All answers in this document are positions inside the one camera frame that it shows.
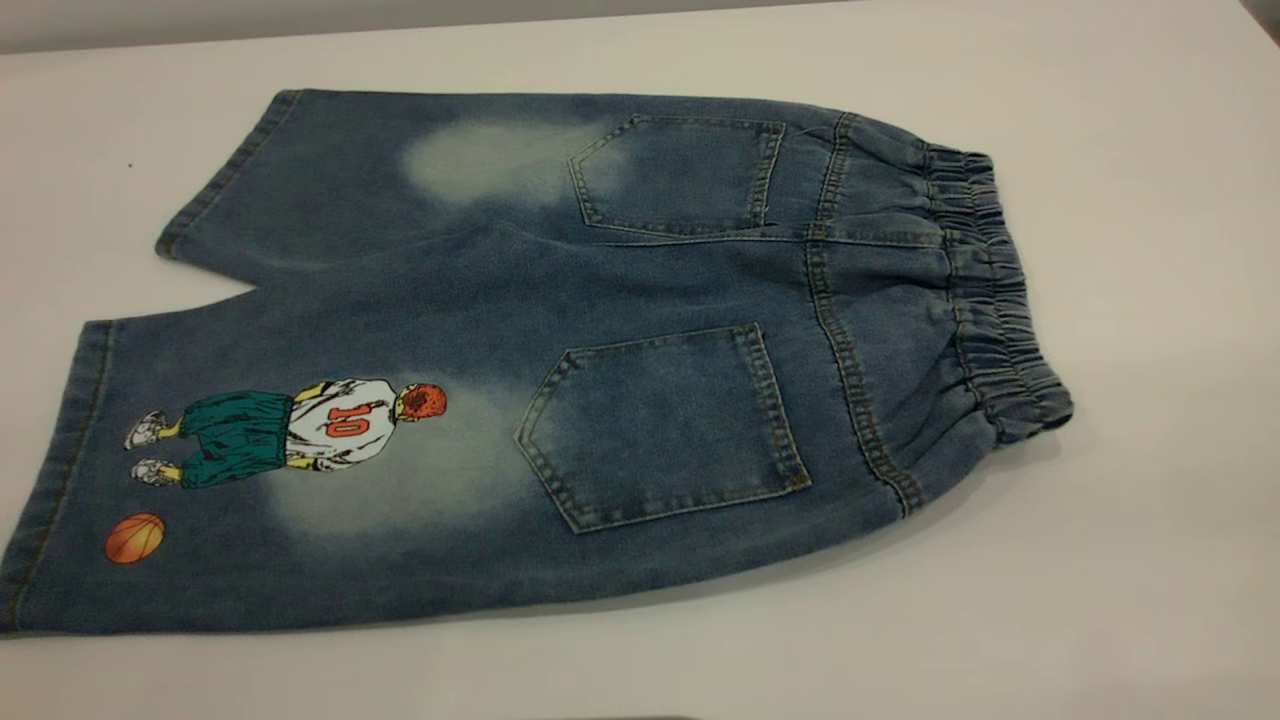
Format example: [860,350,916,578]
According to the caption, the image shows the blue denim shorts with print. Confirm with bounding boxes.
[0,88,1076,638]

